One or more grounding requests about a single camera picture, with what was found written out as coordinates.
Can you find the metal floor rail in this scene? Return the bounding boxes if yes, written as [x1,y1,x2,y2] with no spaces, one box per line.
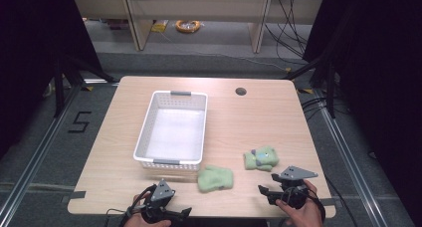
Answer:
[313,88,390,227]
[0,83,85,223]

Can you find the person's right hand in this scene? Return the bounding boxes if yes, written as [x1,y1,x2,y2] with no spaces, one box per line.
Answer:
[275,179,323,227]

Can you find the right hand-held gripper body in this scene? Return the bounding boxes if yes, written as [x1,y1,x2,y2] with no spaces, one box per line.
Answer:
[276,165,319,210]

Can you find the hand-held gripper black cable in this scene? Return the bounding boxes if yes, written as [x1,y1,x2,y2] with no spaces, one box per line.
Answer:
[308,173,360,227]
[105,183,157,227]

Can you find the beige wooden desk frame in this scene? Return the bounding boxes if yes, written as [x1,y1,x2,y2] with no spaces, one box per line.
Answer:
[71,0,324,54]

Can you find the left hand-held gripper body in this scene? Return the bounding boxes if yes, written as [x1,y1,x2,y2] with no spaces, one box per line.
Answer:
[140,178,177,224]

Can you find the right hand-held gripper black cable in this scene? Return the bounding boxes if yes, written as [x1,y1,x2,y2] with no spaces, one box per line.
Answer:
[308,173,360,227]

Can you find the white plastic basket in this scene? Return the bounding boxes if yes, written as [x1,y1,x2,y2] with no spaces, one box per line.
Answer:
[132,90,209,172]

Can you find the orange cable coil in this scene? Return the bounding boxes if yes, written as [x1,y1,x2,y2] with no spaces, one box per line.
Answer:
[174,19,202,35]

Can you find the yellow packet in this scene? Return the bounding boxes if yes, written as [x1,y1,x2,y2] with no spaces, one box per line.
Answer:
[150,19,170,34]

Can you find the black curtain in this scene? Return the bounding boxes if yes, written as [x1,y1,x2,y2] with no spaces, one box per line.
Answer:
[302,0,422,227]
[0,0,105,159]

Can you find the person's left hand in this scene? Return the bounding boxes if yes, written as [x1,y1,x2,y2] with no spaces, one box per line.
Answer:
[123,192,172,227]

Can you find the black floor cables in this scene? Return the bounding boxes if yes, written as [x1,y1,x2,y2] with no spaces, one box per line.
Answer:
[300,95,329,114]

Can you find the left hand-held gripper black cable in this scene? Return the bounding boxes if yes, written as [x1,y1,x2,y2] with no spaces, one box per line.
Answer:
[105,183,157,227]

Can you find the black hanging cables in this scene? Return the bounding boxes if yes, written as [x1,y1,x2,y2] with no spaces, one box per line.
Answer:
[264,0,311,60]

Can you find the black metal stand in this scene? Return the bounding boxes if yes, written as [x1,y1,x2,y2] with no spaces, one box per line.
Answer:
[53,53,119,119]
[282,53,336,119]

